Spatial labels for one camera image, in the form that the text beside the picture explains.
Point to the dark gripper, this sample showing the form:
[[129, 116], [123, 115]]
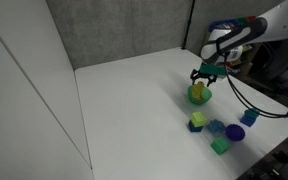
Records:
[[212, 70]]

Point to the yellow bear plush toy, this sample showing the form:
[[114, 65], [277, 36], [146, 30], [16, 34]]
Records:
[[199, 90]]

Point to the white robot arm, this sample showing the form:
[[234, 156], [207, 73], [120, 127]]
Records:
[[277, 23]]

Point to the wooden toy storage shelf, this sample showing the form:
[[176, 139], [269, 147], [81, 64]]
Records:
[[242, 61]]

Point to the light blue knobbed block toy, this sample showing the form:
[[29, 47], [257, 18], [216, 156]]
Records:
[[215, 126]]

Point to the green plastic bowl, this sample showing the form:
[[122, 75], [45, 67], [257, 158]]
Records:
[[206, 97]]

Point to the lime green cube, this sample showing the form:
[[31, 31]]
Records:
[[198, 118]]

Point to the dark blue cube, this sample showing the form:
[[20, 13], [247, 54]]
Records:
[[193, 128]]

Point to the black vertical pole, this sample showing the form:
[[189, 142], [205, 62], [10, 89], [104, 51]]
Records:
[[188, 25]]

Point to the teal knobbed block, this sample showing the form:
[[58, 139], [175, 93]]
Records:
[[250, 112]]

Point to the blue storage bin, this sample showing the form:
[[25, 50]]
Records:
[[222, 24]]

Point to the purple spiky ball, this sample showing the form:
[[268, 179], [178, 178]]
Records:
[[235, 132]]

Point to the red storage bin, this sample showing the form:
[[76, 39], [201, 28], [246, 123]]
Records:
[[250, 18]]

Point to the grey office chair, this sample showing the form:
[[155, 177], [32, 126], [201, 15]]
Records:
[[284, 71]]

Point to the black equipment rack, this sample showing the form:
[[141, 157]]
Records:
[[284, 160]]

